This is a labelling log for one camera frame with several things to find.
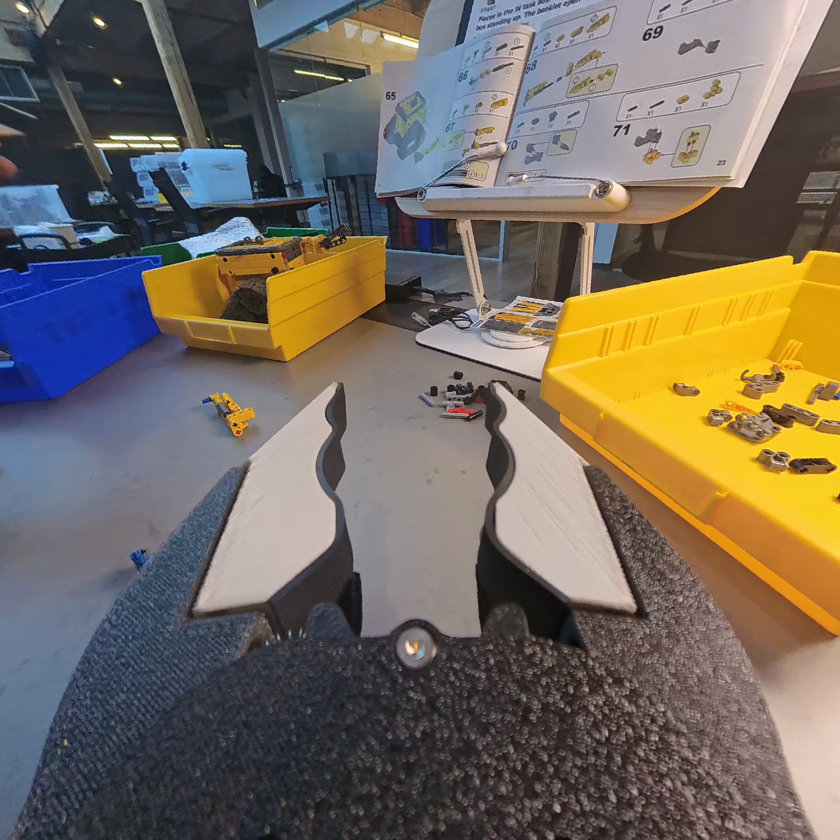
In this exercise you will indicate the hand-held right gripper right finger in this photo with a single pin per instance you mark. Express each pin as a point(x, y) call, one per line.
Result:
point(558, 525)

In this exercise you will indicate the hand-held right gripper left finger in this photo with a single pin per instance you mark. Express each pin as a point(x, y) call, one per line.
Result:
point(275, 525)

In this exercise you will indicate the yellow plastic bin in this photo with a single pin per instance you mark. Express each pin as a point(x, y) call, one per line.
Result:
point(656, 472)
point(315, 295)

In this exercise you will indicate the white metal book stand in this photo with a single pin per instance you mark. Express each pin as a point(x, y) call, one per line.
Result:
point(525, 197)

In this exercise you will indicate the white instruction booklet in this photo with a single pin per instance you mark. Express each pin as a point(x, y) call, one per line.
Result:
point(656, 79)

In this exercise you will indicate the white printed task poster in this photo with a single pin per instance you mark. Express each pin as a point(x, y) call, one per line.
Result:
point(446, 19)

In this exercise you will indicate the pile of black red pegs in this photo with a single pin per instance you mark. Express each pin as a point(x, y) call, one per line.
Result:
point(459, 394)

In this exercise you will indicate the yellow grey sticker sheet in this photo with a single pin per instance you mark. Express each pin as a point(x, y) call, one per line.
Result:
point(518, 321)

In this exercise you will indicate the group of grey brick pieces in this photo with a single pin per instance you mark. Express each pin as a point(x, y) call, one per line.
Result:
point(754, 426)

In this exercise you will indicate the black power adapter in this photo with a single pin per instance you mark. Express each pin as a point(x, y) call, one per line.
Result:
point(401, 287)

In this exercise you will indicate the blue plastic bin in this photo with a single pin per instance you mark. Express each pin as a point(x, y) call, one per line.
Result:
point(79, 315)

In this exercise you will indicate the white foam sheet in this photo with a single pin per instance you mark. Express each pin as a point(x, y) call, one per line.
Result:
point(216, 236)

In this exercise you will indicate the green plastic bin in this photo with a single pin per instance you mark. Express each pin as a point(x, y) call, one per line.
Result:
point(161, 253)

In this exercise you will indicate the white plastic storage box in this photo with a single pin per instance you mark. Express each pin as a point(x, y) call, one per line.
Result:
point(210, 174)

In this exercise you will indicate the stack of clear storage boxes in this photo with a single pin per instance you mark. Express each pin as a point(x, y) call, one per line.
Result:
point(154, 170)

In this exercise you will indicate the glass partition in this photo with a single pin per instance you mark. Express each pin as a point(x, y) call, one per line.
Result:
point(328, 124)

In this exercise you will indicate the light wooden post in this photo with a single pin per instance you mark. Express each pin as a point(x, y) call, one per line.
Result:
point(79, 124)
point(174, 65)

